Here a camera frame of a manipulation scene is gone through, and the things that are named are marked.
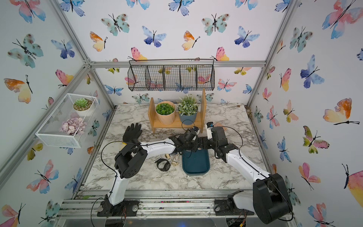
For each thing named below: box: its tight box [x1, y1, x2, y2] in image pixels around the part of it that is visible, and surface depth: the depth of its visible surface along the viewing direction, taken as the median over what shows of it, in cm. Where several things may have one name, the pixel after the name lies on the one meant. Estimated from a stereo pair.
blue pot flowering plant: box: [176, 93, 199, 126], surface depth 90 cm
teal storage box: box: [181, 148, 210, 176], surface depth 88 cm
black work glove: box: [122, 122, 143, 149], surface depth 103 cm
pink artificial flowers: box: [59, 117, 87, 136], surface depth 64 cm
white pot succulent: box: [72, 97, 94, 117], surface depth 73 cm
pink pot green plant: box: [155, 100, 177, 126], surface depth 95 cm
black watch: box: [154, 158, 171, 172], surface depth 88 cm
